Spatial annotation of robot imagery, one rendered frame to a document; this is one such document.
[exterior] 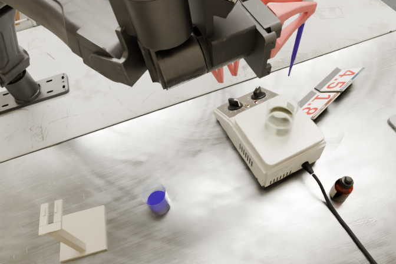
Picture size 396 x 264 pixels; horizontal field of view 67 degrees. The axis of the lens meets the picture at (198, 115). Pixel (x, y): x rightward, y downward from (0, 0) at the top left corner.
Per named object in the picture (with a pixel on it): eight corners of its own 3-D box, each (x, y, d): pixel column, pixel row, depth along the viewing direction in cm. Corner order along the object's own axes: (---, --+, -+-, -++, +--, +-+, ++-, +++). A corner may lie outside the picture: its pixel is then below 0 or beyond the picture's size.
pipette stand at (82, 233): (63, 217, 56) (25, 190, 46) (105, 206, 57) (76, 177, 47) (61, 262, 52) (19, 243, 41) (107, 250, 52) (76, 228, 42)
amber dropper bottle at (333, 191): (349, 193, 54) (362, 176, 49) (342, 206, 53) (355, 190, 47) (333, 184, 55) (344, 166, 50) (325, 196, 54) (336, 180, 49)
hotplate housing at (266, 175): (213, 116, 67) (210, 92, 61) (262, 93, 70) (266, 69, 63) (269, 201, 55) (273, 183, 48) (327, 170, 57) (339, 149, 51)
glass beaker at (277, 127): (267, 113, 56) (271, 83, 50) (296, 121, 54) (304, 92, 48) (257, 138, 53) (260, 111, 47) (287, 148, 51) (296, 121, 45)
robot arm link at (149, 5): (205, -49, 27) (106, -60, 31) (148, 6, 22) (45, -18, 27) (217, 53, 36) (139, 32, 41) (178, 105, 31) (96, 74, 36)
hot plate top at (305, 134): (231, 118, 57) (231, 115, 56) (285, 93, 59) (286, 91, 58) (267, 169, 50) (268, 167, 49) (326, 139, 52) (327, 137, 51)
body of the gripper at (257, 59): (232, -21, 35) (174, 1, 34) (281, 32, 30) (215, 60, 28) (231, 23, 40) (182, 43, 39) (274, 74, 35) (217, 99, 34)
